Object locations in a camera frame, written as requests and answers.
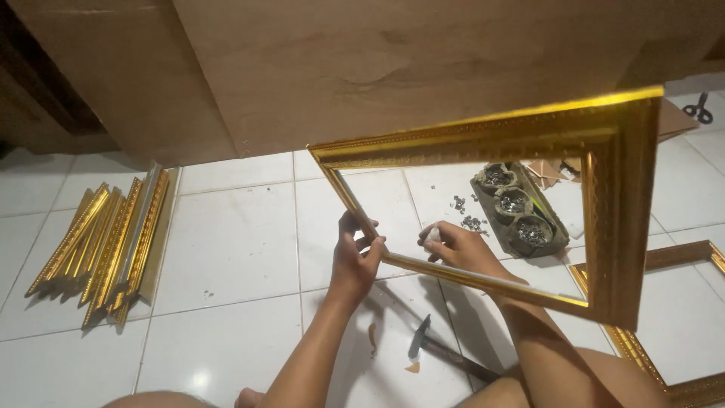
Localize person's right hand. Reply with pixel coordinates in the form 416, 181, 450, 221
418, 220, 513, 280

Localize person's left hand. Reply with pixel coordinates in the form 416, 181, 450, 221
331, 210, 387, 300

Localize gold ornate picture frame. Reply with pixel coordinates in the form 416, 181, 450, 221
307, 85, 665, 332

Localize scattered metal fasteners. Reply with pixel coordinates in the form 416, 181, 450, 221
429, 184, 491, 237

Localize grey tray of metal fasteners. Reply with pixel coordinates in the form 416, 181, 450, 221
470, 162, 571, 260

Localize cardboard scraps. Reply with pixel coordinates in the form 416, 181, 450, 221
521, 158, 584, 191

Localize person's legs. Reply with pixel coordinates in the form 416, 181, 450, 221
102, 347, 675, 408

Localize large plywood board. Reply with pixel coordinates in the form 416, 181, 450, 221
7, 0, 725, 168

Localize brown cardboard sheet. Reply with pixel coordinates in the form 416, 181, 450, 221
657, 97, 701, 144

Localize black scissors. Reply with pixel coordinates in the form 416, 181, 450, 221
682, 91, 714, 125

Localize dark wooden furniture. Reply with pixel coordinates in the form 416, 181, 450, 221
0, 0, 120, 156

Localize hammer with wooden handle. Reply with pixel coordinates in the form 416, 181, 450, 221
408, 314, 502, 384

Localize gold picture frame on floor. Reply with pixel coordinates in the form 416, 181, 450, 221
568, 240, 725, 408

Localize pile of gold frame mouldings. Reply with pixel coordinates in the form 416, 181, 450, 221
24, 163, 182, 329

